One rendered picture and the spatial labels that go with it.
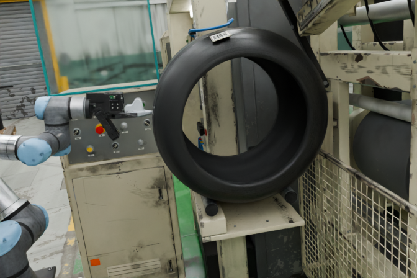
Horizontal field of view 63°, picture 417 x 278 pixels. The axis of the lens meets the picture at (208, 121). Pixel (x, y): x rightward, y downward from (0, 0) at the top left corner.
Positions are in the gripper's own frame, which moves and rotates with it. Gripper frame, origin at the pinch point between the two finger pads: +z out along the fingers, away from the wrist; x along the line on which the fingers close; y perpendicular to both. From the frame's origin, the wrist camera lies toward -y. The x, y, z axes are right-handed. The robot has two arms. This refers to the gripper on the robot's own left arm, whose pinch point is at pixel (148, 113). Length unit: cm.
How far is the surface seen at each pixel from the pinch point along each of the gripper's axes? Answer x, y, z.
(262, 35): -10.2, 26.4, 35.1
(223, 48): -12.2, 22.2, 22.6
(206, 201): -6.7, -29.4, 19.7
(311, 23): 7, 32, 59
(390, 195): -36, -16, 66
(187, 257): 101, -122, 22
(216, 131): 27.0, -12.6, 28.2
